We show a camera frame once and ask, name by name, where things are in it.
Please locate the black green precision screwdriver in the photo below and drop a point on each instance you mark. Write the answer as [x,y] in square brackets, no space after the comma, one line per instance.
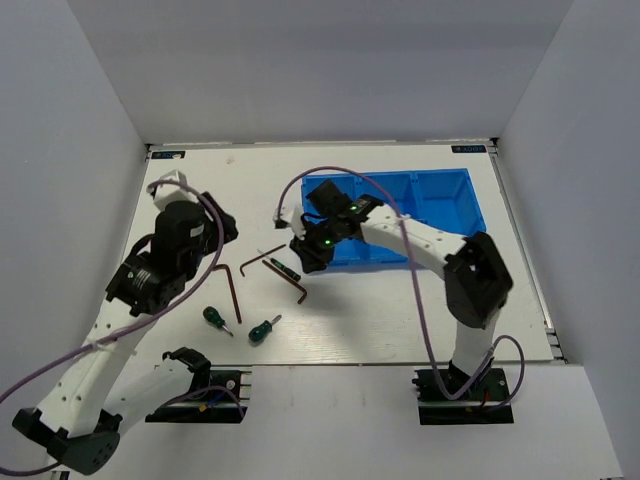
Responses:
[290,273]

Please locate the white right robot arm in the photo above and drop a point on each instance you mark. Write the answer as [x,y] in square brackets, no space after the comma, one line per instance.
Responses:
[476,279]

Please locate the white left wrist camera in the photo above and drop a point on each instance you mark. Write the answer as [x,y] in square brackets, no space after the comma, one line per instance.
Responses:
[165,194]

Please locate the small brown hex key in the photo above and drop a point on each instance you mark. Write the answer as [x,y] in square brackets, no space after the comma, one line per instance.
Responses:
[261,255]

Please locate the right corner label sticker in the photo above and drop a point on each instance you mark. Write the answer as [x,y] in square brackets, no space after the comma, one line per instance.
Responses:
[468,149]

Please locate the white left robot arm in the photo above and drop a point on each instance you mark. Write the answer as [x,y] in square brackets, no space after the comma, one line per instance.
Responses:
[81,421]

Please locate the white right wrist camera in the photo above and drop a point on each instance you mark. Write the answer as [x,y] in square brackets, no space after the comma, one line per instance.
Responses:
[290,217]

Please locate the medium brown hex key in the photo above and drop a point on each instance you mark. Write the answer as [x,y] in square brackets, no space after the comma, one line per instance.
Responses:
[289,280]

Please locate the left corner label sticker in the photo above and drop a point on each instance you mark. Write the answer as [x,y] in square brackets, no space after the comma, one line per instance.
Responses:
[168,155]

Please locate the green stubby screwdriver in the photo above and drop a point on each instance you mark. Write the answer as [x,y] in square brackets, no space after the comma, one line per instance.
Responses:
[258,333]
[213,318]

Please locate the blue plastic compartment bin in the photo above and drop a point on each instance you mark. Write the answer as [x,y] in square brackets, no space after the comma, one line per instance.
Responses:
[444,199]

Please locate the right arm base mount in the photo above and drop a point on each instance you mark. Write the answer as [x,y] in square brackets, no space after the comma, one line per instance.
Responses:
[484,404]

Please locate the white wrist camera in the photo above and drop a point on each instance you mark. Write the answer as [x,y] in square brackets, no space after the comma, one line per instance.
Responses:
[290,217]
[165,194]

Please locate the green stubby screwdriver right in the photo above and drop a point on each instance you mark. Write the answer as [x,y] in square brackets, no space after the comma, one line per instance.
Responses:
[258,333]

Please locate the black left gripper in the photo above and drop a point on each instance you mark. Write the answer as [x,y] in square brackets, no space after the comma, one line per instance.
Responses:
[230,231]

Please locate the large brown hex key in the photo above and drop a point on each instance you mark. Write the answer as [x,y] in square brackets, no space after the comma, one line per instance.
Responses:
[232,289]

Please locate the green stubby screwdriver left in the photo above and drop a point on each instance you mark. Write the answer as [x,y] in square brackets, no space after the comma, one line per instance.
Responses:
[213,318]

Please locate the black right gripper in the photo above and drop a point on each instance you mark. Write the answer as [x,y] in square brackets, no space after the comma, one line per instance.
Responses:
[313,260]

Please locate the corner label sticker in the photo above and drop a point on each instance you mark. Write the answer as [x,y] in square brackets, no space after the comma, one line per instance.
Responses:
[168,155]
[468,149]

